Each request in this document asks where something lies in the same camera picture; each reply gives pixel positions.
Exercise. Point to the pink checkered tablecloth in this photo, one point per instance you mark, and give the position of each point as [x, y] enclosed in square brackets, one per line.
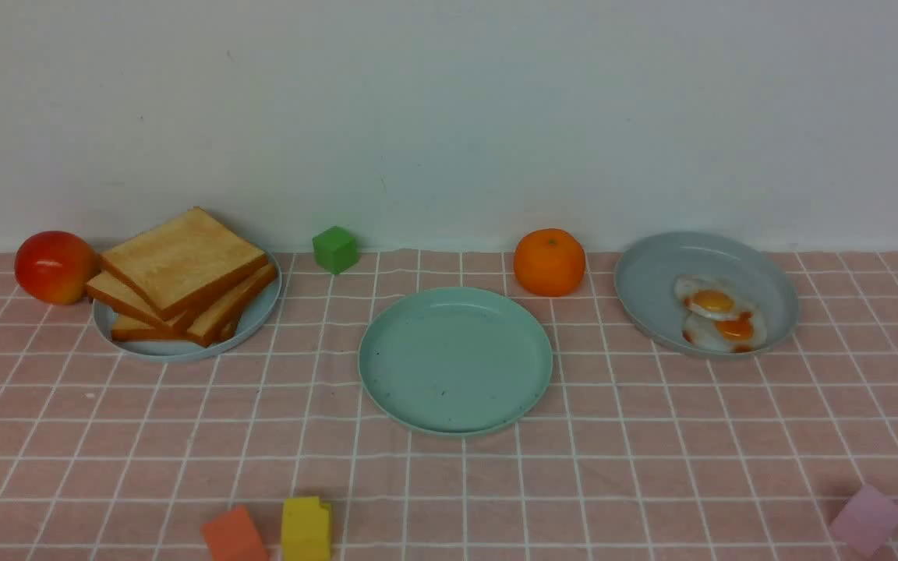
[633, 453]

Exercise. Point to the green cube block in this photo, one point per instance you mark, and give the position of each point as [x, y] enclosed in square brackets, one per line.
[335, 250]

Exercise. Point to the grey blue egg plate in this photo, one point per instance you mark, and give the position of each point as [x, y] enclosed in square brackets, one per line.
[645, 274]

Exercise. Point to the fried egg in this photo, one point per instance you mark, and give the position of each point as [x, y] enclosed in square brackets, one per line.
[733, 336]
[711, 297]

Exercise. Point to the orange block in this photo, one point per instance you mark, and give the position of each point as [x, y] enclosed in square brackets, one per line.
[233, 536]

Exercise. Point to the teal centre plate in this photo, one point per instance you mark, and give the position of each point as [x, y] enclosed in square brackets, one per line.
[455, 361]

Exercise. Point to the red yellow apple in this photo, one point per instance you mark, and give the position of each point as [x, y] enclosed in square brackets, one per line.
[55, 267]

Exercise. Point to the light blue bread plate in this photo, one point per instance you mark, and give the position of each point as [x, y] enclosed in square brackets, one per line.
[171, 351]

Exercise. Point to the yellow block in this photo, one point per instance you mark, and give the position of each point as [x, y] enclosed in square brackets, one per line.
[306, 529]

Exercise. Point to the orange fruit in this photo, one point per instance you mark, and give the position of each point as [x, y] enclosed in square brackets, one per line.
[549, 263]

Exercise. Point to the toast slice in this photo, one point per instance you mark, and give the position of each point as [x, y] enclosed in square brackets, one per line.
[107, 288]
[127, 329]
[219, 320]
[184, 264]

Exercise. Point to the pink block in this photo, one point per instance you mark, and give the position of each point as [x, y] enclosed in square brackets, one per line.
[866, 522]

